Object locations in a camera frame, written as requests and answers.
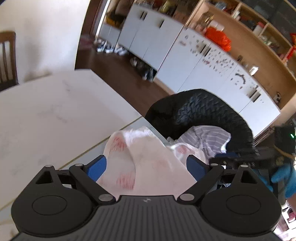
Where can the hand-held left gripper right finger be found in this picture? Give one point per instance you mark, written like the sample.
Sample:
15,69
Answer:
196,168

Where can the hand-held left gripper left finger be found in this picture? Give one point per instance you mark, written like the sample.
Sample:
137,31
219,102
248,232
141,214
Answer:
97,168

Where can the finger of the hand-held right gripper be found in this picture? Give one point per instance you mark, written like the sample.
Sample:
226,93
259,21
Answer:
231,162
254,153

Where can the white pink-print garment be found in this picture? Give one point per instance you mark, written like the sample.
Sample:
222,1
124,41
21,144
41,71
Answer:
150,166

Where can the person's right hand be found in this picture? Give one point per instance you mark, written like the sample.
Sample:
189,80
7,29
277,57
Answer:
290,180

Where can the blue wave printed table mat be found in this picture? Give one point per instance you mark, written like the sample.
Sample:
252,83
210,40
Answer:
81,157

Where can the lilac striped garment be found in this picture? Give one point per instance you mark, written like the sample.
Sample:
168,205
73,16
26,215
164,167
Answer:
208,139

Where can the black quilted jacket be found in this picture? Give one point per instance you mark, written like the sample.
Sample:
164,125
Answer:
198,109

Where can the white table cover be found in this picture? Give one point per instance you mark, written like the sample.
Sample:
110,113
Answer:
57,111

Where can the silver metal cup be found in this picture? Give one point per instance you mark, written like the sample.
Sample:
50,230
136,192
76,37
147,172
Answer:
253,69

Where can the row of shoes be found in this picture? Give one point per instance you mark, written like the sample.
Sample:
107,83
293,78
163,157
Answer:
108,47

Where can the orange plastic bag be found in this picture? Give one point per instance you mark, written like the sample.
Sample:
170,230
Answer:
218,37

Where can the white low cabinet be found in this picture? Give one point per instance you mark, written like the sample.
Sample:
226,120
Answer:
166,46

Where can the brown wooden chair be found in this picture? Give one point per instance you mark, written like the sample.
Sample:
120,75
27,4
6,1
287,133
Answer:
8,58

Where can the brown wooden door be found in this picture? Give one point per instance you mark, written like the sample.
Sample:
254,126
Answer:
89,16

